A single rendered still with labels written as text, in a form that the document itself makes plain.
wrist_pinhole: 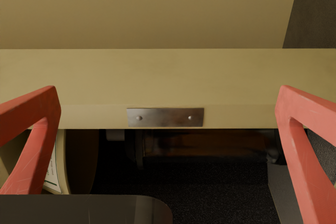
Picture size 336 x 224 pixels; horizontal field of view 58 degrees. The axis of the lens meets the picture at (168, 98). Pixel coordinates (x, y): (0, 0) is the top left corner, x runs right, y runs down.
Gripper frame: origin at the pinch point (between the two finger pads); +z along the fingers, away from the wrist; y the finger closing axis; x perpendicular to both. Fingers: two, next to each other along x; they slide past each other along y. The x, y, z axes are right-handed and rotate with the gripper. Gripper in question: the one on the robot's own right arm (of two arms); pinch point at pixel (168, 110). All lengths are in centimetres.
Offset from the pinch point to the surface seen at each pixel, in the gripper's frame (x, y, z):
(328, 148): 17.1, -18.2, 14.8
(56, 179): 21.4, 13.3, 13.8
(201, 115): 9.9, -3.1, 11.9
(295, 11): 14, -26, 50
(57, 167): 19.6, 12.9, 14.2
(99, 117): 10.3, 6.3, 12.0
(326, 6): 9.1, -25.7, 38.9
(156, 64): 8.7, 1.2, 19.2
